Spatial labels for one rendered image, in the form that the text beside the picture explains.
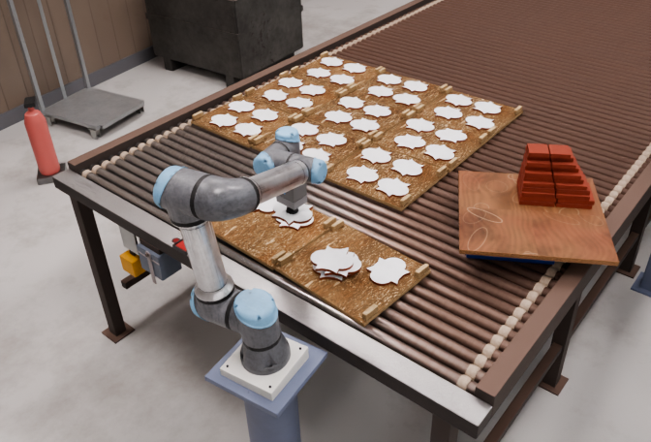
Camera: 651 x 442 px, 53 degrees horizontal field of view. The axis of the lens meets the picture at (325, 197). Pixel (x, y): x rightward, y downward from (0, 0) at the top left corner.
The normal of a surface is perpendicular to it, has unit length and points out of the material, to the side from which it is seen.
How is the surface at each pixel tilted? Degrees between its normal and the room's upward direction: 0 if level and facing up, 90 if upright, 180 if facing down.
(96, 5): 90
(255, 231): 0
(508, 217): 0
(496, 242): 0
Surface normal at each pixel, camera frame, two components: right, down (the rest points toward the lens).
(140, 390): -0.03, -0.83
